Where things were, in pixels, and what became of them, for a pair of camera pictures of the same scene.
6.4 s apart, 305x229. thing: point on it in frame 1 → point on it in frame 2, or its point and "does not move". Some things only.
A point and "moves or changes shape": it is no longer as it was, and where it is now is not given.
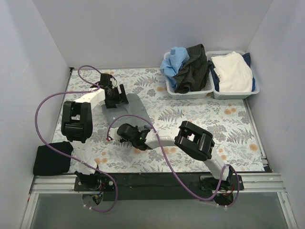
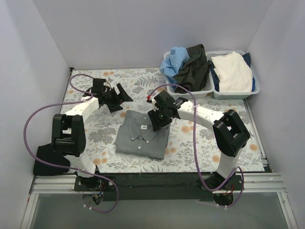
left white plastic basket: [207, 88] does not move
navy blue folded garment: [216, 77] does not move
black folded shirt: [48, 161] does not move
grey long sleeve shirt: [134, 113] moves or changes shape
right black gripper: [126, 140] → [157, 120]
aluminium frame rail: [263, 182] does not move
